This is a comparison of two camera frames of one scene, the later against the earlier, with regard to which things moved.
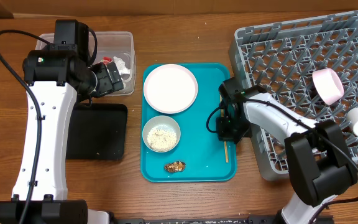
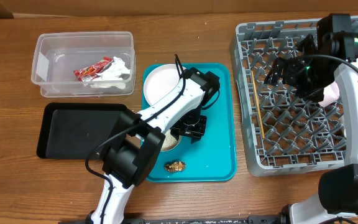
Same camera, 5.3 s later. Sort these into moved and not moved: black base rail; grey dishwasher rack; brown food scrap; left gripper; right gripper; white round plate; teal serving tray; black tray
Moved: left gripper; right gripper
Not moved: black tray; brown food scrap; teal serving tray; black base rail; white round plate; grey dishwasher rack
